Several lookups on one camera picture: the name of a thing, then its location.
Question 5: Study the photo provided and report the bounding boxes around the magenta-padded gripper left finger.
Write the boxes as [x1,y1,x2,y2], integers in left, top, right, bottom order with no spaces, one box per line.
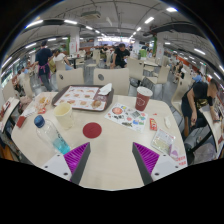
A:
[41,142,92,186]

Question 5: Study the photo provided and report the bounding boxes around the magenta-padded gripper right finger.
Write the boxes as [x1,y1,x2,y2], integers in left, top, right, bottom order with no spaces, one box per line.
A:
[131,142,183,186]

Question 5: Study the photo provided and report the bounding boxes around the clear bottle with blue cap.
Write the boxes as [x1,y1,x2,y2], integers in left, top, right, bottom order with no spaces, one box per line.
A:
[33,114,72,156]

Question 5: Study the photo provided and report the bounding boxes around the clear plastic bag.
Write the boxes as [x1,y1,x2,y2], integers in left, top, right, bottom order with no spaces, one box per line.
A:
[150,128,177,156]

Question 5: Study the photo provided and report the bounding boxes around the flat round red coaster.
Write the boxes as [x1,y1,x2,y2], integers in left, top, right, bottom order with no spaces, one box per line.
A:
[82,122,103,140]

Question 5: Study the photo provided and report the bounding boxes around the red sauce packet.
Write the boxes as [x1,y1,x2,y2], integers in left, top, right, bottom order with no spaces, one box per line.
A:
[149,117,158,131]

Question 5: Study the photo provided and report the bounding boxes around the white sign with red print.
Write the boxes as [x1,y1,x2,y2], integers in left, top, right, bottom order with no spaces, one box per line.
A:
[174,154,188,168]

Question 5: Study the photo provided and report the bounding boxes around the small white packet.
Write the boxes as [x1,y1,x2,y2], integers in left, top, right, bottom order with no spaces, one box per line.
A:
[164,115,172,129]

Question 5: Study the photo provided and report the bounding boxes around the cream paper cup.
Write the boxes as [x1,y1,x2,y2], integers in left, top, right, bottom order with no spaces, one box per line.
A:
[53,101,75,130]

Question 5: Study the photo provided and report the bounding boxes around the colourful sticker sheet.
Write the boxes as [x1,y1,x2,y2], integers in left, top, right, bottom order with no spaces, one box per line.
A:
[104,102,149,134]

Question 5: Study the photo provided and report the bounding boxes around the red paper cup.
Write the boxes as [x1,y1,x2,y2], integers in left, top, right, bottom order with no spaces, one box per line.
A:
[134,86,154,112]

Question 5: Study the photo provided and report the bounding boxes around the printed paper tray liner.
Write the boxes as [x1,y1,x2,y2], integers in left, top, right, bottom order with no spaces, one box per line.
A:
[54,85,108,112]

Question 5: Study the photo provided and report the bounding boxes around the brown food tray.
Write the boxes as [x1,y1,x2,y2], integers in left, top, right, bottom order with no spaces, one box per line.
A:
[51,84,115,113]

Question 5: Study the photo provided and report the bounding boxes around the fries in paper wrapper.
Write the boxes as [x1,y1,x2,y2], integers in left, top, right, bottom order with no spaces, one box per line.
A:
[34,92,54,115]

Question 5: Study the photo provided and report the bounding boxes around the white paper napkin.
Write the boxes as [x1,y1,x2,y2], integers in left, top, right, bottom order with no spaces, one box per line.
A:
[97,82,113,96]

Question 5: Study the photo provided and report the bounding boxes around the beige side table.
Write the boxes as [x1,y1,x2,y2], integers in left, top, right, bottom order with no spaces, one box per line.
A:
[0,97,21,134]
[199,106,224,159]

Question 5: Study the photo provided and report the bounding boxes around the beige chair with round hole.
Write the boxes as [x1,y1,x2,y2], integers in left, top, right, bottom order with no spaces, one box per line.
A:
[92,67,131,97]
[55,67,85,93]

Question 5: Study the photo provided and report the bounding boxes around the person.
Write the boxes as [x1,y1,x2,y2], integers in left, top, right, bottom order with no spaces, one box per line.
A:
[51,49,72,71]
[110,43,131,70]
[29,40,56,93]
[180,78,223,129]

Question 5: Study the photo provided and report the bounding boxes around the beige chairs group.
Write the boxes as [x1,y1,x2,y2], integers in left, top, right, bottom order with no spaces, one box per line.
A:
[127,54,192,108]

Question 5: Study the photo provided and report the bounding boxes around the ceiling air conditioner unit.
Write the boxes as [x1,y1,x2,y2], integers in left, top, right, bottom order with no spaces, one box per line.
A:
[80,10,102,20]

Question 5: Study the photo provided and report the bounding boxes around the ceiling lights group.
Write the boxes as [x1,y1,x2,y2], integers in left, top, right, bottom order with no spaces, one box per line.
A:
[0,6,224,81]

